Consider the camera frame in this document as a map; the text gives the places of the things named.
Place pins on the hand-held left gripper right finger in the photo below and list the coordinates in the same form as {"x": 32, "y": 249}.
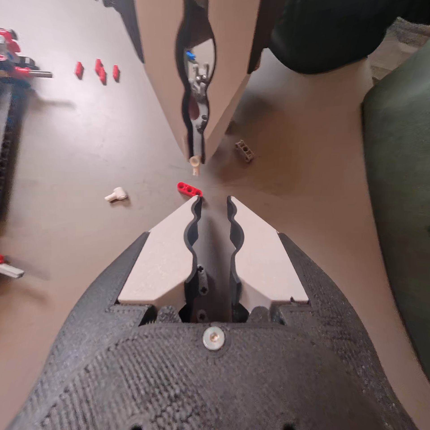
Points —
{"x": 268, "y": 268}

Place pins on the red connector pin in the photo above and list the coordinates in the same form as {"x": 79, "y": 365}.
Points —
{"x": 98, "y": 66}
{"x": 79, "y": 70}
{"x": 116, "y": 73}
{"x": 103, "y": 77}

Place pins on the grey thin brick beam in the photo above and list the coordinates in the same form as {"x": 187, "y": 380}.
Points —
{"x": 202, "y": 278}

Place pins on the toy brick car chassis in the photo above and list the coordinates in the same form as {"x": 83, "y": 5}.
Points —
{"x": 10, "y": 63}

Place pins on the blue connector pin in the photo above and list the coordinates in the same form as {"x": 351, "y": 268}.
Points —
{"x": 189, "y": 55}

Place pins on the red short beam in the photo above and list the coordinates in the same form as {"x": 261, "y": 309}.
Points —
{"x": 184, "y": 185}

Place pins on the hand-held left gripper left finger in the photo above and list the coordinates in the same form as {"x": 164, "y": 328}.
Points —
{"x": 158, "y": 268}

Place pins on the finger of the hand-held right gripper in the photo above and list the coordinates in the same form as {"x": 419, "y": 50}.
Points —
{"x": 235, "y": 50}
{"x": 158, "y": 50}

